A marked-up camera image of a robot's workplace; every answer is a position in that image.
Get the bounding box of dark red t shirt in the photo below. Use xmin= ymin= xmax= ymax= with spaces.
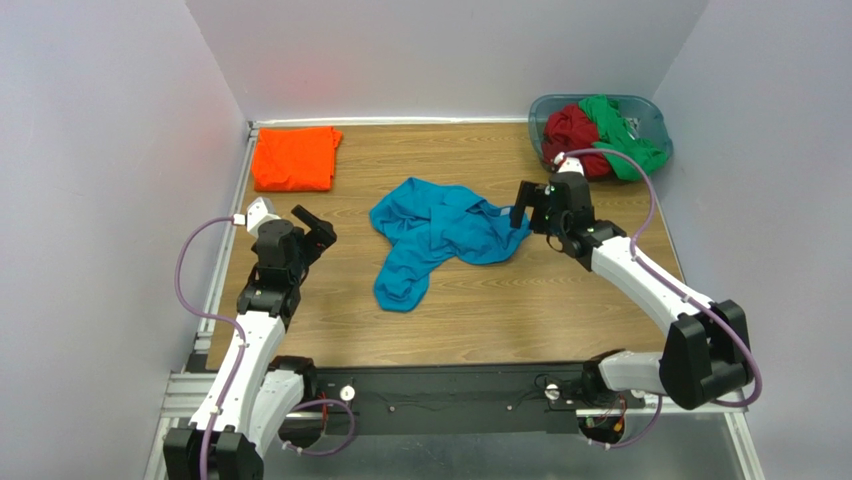
xmin=541 ymin=104 xmax=614 ymax=180

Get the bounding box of blue t shirt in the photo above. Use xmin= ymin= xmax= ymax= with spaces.
xmin=369 ymin=177 xmax=531 ymax=312

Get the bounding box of aluminium left side rail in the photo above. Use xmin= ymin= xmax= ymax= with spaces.
xmin=192 ymin=121 xmax=258 ymax=353

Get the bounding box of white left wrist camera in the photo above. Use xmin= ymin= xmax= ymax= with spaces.
xmin=231 ymin=197 xmax=281 ymax=238

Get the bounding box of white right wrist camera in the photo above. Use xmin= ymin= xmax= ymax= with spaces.
xmin=553 ymin=152 xmax=585 ymax=177

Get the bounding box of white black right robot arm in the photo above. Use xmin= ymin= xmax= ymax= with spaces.
xmin=510 ymin=172 xmax=760 ymax=410

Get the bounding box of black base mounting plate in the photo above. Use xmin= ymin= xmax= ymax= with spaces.
xmin=255 ymin=356 xmax=652 ymax=444

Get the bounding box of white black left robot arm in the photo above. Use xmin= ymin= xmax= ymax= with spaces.
xmin=162 ymin=197 xmax=337 ymax=479

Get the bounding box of folded orange t shirt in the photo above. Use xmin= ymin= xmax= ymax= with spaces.
xmin=251 ymin=126 xmax=343 ymax=192

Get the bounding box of aluminium front frame rail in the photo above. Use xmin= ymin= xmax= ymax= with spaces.
xmin=159 ymin=367 xmax=749 ymax=419

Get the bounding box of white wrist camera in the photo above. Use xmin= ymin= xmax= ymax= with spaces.
xmin=553 ymin=152 xmax=585 ymax=177
xmin=231 ymin=197 xmax=281 ymax=238

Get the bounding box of translucent teal plastic bin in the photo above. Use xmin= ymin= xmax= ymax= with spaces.
xmin=527 ymin=94 xmax=673 ymax=182

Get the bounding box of green t shirt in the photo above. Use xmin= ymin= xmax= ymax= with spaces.
xmin=578 ymin=95 xmax=669 ymax=175

